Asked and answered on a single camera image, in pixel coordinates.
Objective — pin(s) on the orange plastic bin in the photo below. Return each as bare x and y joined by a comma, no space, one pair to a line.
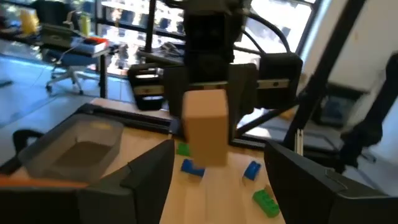
37,182

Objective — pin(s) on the black frame post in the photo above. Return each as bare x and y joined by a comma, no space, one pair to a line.
323,68

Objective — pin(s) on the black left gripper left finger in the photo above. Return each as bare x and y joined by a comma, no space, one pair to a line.
93,205

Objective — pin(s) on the white-legged office chair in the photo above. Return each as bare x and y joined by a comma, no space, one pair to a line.
70,65

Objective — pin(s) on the yellow desk object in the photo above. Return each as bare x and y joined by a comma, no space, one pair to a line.
29,21

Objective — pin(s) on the long green toy brick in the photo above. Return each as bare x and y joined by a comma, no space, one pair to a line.
266,203

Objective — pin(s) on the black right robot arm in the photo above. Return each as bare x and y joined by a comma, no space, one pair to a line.
211,6

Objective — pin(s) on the black table edge rail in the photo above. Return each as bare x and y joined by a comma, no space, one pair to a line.
130,116

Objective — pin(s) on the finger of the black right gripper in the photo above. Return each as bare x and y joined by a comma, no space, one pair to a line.
244,90
174,90

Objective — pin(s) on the red and white book stack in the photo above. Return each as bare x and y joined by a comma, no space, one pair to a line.
91,45

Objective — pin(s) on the yellow-green bottle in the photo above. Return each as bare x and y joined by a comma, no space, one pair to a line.
85,25

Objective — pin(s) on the small green toy brick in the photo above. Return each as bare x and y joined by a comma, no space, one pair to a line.
183,149

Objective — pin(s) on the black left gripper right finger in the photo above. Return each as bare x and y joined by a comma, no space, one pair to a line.
317,199

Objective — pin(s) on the grey translucent plastic bin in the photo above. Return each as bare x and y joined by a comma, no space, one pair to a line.
77,152

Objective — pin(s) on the blue toy brick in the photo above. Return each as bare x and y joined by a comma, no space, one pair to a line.
252,170
191,168

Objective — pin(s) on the tall plain wooden block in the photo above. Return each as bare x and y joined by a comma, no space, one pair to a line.
205,127

